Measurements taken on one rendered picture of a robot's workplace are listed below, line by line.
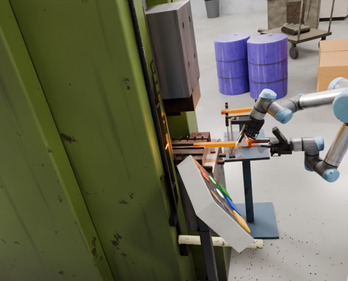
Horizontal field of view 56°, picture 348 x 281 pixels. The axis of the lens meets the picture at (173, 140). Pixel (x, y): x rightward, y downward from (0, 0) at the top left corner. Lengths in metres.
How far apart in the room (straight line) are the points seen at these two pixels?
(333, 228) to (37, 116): 2.23
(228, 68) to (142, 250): 3.67
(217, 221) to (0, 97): 1.01
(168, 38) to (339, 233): 1.95
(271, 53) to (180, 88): 3.20
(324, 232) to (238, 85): 2.98
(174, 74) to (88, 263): 1.13
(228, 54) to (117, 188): 3.69
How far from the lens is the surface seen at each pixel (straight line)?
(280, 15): 8.55
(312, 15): 8.48
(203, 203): 1.17
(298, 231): 2.76
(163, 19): 1.50
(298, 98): 1.73
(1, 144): 1.68
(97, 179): 1.65
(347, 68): 4.61
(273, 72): 4.76
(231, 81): 5.13
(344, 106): 1.39
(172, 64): 1.53
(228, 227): 1.24
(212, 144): 1.86
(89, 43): 1.34
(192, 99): 1.63
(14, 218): 1.99
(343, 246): 2.70
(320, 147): 1.84
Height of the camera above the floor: 1.93
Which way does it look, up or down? 28 degrees down
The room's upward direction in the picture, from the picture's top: 11 degrees counter-clockwise
